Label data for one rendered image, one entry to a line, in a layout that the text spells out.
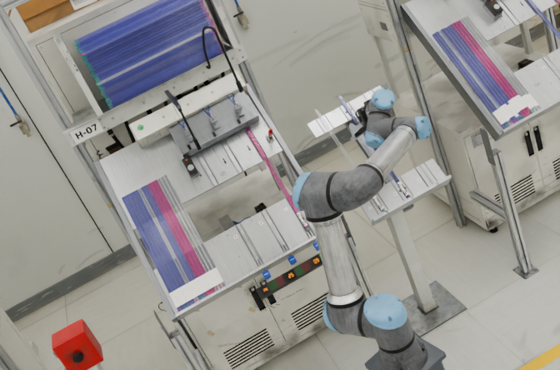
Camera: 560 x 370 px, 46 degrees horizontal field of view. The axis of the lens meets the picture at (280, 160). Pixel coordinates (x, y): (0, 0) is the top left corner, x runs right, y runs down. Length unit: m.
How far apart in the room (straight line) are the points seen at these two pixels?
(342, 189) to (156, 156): 1.05
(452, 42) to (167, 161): 1.28
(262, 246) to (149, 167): 0.55
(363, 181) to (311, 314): 1.31
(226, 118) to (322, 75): 1.93
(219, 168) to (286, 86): 1.87
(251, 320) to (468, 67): 1.42
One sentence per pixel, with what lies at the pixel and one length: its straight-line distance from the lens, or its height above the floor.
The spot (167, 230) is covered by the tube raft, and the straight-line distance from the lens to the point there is 2.58.
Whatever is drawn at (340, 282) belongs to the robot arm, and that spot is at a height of 0.86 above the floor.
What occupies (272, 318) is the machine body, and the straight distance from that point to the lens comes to 3.03.
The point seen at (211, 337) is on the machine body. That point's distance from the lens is 2.98.
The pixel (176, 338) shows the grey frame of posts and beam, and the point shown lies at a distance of 2.59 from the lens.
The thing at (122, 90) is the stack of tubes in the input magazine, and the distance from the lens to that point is 2.62.
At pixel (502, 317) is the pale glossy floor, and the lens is 3.03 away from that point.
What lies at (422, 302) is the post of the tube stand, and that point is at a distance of 3.07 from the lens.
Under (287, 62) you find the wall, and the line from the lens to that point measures 4.40.
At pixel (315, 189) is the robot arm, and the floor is 1.17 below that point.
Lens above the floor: 2.10
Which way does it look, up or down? 26 degrees down
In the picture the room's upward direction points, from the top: 24 degrees counter-clockwise
